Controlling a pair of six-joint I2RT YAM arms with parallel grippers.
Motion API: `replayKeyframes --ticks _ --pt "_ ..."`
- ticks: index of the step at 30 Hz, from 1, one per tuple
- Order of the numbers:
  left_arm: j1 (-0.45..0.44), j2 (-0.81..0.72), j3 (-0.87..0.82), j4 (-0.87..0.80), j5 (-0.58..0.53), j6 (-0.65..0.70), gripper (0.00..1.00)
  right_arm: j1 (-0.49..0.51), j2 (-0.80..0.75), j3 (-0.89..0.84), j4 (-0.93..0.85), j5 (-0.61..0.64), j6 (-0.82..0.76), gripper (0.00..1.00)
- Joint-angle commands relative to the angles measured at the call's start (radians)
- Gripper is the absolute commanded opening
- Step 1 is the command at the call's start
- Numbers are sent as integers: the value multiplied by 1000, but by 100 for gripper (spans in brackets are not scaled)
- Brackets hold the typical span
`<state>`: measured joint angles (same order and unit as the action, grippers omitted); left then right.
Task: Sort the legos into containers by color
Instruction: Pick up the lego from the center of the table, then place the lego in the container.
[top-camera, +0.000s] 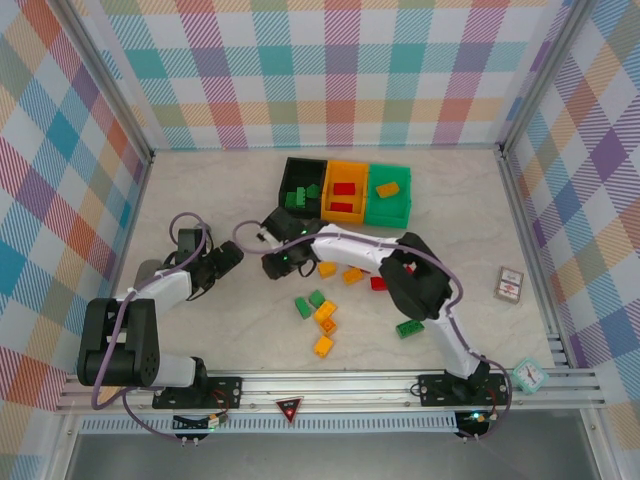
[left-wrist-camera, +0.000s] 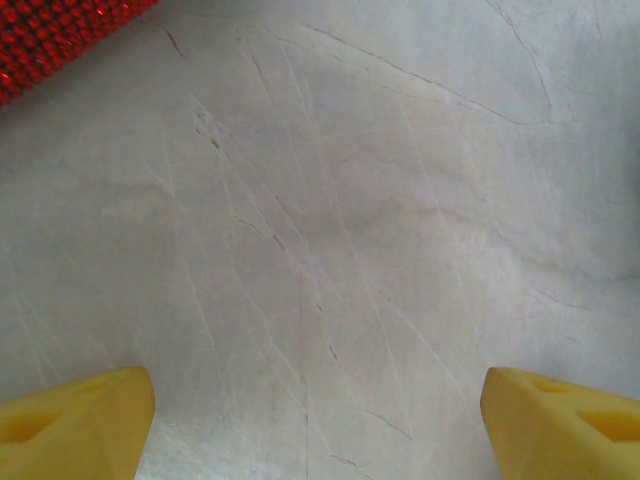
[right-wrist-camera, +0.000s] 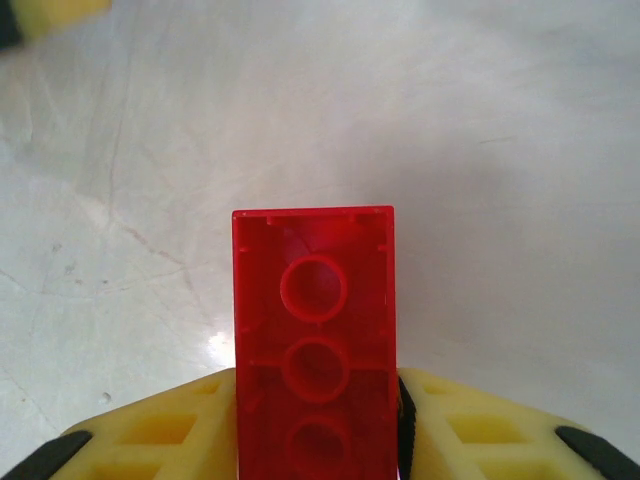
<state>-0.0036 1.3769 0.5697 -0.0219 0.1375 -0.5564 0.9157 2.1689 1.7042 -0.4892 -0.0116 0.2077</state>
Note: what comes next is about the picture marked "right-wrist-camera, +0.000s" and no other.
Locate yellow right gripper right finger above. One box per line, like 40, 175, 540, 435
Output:
397, 367, 640, 480

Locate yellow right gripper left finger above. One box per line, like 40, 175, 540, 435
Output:
29, 367, 239, 480

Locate red lego brick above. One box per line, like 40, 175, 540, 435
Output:
231, 203, 400, 480

